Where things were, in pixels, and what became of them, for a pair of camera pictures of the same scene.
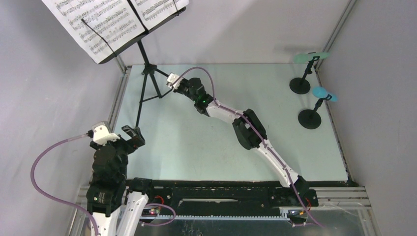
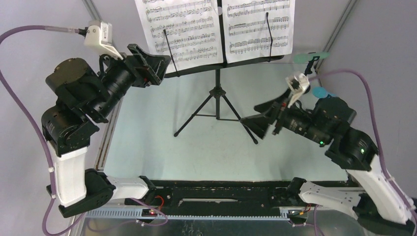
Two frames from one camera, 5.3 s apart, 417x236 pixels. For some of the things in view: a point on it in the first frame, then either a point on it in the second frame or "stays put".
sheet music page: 153,12 → 258,28
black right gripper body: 183,89 → 292,119
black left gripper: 136,140 → 153,67
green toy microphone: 303,58 stays put
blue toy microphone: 320,92 stays put
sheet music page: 101,25 → 189,31
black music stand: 149,88 → 217,93
